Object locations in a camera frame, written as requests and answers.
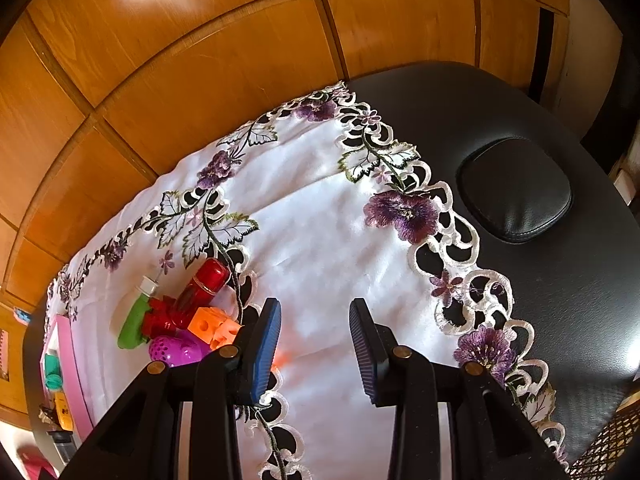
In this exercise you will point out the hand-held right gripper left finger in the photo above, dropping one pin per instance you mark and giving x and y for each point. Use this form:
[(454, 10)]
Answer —
[(262, 350)]

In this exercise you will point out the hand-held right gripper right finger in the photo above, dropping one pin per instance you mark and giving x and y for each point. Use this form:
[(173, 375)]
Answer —
[(362, 350)]

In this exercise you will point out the orange toy cube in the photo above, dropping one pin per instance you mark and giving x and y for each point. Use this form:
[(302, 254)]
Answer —
[(210, 325)]

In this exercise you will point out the shiny red cylinder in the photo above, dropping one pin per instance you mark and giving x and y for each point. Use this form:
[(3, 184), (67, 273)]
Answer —
[(210, 280)]

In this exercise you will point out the purple plastic toy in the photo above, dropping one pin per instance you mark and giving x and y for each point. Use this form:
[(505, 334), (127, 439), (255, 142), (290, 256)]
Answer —
[(175, 350)]

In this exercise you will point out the red plastic toy piece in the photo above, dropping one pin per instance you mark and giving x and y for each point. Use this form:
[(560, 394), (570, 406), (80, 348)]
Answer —
[(160, 320)]

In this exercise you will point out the green and white toy bottle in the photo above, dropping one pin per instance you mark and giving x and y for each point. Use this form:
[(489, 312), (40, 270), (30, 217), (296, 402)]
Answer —
[(132, 325)]

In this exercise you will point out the pink cardboard box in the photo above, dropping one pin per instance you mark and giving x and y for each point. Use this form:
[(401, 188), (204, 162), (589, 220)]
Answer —
[(75, 385)]

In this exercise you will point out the orange plastic toy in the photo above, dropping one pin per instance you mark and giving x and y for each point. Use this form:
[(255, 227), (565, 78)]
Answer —
[(63, 408)]

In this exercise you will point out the teal green plastic toy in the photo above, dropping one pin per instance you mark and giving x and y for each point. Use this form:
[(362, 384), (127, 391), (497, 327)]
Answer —
[(52, 370)]

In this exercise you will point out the white embroidered floral tablecloth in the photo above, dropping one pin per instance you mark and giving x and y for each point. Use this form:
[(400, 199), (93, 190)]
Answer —
[(320, 210)]

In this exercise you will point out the black padded cushion plug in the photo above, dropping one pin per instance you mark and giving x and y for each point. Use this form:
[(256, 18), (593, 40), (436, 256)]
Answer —
[(515, 195)]

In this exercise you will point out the black padded table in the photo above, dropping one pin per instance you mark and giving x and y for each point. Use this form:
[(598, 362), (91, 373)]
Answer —
[(575, 285)]

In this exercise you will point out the dark woven mesh seat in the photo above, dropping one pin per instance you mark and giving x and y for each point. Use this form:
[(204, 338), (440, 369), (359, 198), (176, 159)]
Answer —
[(610, 440)]

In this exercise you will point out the wooden wardrobe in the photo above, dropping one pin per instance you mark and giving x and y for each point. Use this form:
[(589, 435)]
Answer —
[(200, 35)]

